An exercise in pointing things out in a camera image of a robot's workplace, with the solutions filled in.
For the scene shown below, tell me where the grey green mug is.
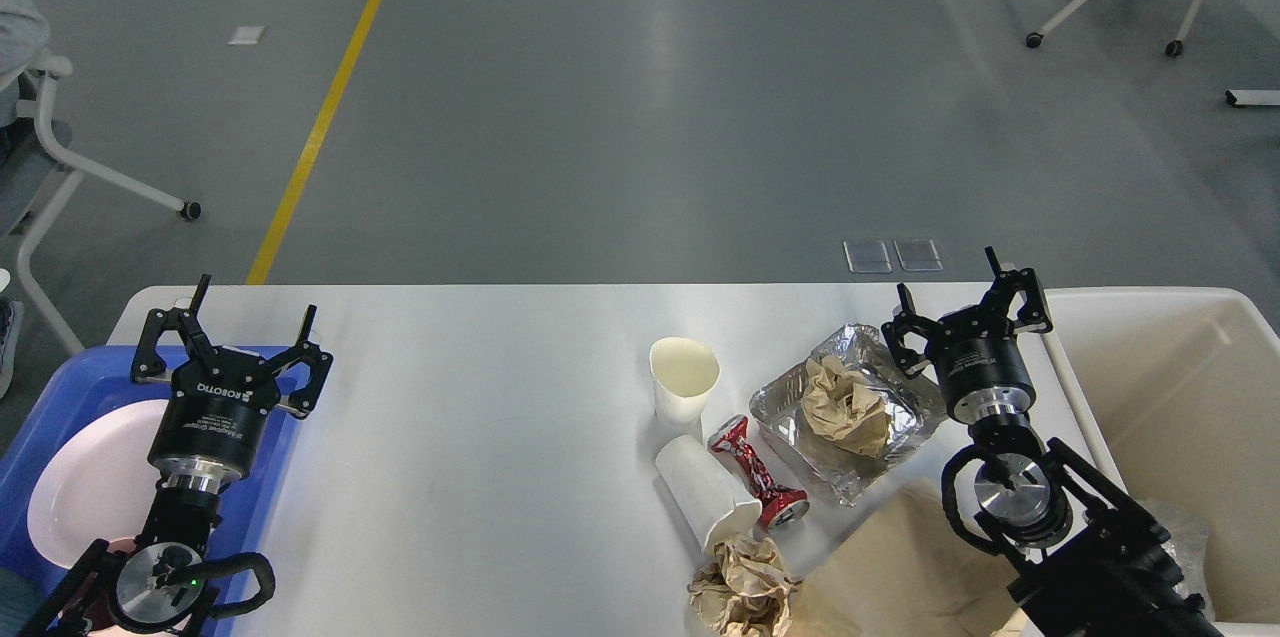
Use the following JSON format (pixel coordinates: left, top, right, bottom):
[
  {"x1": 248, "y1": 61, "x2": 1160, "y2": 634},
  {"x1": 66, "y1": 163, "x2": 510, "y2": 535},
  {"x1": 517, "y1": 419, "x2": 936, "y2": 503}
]
[{"x1": 0, "y1": 568, "x2": 45, "y2": 636}]

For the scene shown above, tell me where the blue plastic tray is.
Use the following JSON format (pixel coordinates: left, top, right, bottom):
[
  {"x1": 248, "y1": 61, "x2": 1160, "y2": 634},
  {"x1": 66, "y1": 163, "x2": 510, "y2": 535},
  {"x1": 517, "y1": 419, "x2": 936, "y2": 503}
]
[{"x1": 1, "y1": 345, "x2": 300, "y2": 596}]

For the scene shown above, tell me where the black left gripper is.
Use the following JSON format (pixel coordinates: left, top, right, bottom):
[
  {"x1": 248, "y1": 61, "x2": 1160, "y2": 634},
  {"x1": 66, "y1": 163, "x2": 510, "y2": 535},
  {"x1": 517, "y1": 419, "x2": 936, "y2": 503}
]
[{"x1": 131, "y1": 274, "x2": 334, "y2": 484}]

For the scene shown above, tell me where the crumpled brown paper ball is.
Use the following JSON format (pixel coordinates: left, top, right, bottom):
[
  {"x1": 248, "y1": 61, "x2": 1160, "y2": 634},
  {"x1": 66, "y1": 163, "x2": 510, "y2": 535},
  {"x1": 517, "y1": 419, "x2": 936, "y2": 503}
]
[{"x1": 687, "y1": 535, "x2": 803, "y2": 636}]

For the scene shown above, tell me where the pink plate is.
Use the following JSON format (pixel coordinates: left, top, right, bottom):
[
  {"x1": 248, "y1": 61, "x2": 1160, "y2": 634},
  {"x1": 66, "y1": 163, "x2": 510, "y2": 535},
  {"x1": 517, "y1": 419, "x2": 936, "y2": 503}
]
[{"x1": 27, "y1": 399, "x2": 166, "y2": 568}]

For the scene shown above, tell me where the pink ribbed mug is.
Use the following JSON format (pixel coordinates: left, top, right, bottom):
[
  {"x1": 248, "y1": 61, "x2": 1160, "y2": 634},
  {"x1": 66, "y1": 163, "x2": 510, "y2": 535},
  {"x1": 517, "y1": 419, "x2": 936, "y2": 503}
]
[{"x1": 70, "y1": 537, "x2": 134, "y2": 636}]

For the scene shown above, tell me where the white bar base right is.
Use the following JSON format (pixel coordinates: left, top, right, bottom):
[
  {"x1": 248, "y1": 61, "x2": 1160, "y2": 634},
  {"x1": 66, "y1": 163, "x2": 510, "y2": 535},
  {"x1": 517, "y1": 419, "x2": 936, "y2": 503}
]
[{"x1": 1224, "y1": 87, "x2": 1280, "y2": 107}]

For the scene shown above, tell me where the clear floor plate left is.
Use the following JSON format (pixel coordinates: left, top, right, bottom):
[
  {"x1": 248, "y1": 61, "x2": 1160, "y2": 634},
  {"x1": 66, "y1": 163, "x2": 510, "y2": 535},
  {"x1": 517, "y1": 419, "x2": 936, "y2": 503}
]
[{"x1": 844, "y1": 239, "x2": 893, "y2": 274}]

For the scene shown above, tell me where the beige plastic bin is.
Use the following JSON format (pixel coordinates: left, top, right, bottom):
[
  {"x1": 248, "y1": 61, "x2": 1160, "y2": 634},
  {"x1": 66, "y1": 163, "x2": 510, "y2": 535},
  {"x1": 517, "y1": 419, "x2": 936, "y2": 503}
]
[{"x1": 1044, "y1": 287, "x2": 1279, "y2": 636}]

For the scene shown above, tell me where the clear plastic bag in bin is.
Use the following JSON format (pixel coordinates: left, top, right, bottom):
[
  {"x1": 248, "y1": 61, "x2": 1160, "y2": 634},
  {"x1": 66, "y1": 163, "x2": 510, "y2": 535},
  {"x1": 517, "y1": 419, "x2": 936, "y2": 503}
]
[{"x1": 1139, "y1": 499, "x2": 1216, "y2": 622}]

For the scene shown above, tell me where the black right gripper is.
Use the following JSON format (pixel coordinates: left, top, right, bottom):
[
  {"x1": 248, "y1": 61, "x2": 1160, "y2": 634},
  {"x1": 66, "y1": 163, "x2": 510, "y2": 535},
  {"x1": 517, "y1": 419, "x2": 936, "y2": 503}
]
[{"x1": 881, "y1": 248, "x2": 1053, "y2": 423}]

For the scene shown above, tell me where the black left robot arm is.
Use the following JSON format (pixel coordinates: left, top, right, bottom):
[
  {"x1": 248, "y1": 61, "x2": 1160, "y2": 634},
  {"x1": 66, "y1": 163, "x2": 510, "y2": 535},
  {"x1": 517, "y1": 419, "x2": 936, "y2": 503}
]
[{"x1": 20, "y1": 274, "x2": 333, "y2": 636}]

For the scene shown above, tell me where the lying white paper cup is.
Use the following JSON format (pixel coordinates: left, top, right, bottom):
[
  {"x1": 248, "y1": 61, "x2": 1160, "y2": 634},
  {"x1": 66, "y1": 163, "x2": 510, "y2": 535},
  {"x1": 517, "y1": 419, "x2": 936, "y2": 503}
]
[{"x1": 655, "y1": 435, "x2": 763, "y2": 555}]

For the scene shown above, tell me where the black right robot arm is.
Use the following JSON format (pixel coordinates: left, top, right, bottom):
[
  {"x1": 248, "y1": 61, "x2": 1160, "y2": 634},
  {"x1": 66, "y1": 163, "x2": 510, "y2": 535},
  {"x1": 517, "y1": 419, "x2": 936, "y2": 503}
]
[{"x1": 881, "y1": 248, "x2": 1217, "y2": 636}]

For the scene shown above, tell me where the clear floor plate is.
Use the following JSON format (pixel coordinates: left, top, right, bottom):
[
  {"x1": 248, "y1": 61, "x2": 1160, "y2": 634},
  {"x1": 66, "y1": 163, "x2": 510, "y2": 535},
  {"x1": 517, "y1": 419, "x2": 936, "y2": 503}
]
[
  {"x1": 844, "y1": 239, "x2": 893, "y2": 274},
  {"x1": 893, "y1": 239, "x2": 945, "y2": 272}
]

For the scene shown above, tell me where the brown paper sheet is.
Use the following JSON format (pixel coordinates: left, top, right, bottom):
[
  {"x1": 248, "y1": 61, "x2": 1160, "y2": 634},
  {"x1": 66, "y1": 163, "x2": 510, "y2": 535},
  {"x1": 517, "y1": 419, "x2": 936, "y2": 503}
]
[{"x1": 786, "y1": 478, "x2": 1030, "y2": 636}]

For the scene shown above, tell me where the crushed red soda can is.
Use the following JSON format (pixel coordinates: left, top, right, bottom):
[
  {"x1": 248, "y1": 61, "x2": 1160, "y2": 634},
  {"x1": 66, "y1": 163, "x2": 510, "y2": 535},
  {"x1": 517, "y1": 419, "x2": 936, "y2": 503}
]
[{"x1": 707, "y1": 413, "x2": 812, "y2": 533}]

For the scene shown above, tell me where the upright white paper cup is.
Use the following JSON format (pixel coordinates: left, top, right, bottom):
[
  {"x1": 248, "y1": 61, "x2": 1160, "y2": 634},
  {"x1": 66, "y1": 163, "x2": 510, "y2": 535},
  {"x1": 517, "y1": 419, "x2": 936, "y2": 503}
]
[{"x1": 648, "y1": 336, "x2": 721, "y2": 429}]

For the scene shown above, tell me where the clear floor plate right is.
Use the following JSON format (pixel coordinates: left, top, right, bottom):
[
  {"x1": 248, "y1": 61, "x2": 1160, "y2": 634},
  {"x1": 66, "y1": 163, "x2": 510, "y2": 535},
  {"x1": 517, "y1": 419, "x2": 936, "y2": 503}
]
[{"x1": 893, "y1": 239, "x2": 945, "y2": 272}]

